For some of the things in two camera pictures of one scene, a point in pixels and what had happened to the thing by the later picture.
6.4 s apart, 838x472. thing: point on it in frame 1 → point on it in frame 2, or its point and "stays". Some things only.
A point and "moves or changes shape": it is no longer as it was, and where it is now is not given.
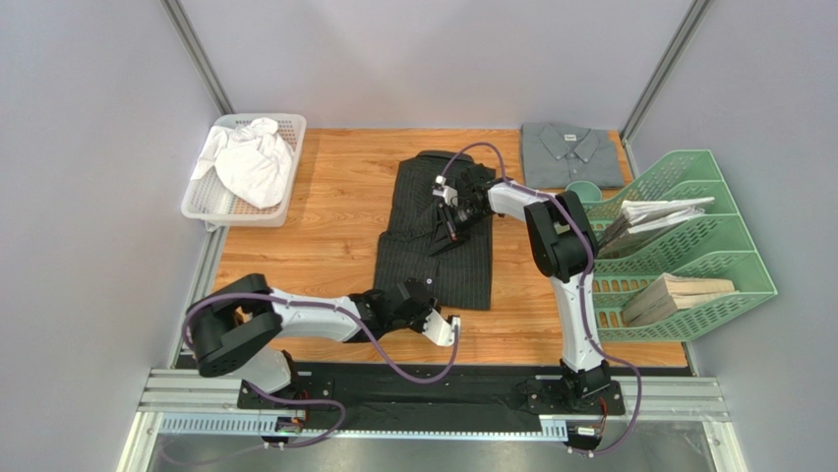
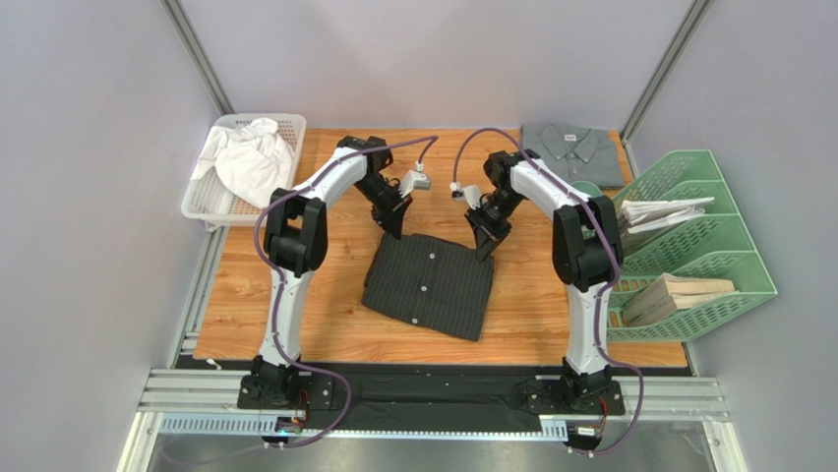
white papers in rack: [638, 215] stays
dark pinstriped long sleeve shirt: [461, 275] moves or changes shape
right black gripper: [455, 213] → [488, 226]
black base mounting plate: [382, 399] stays
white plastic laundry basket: [246, 171] stays
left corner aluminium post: [198, 55] stays
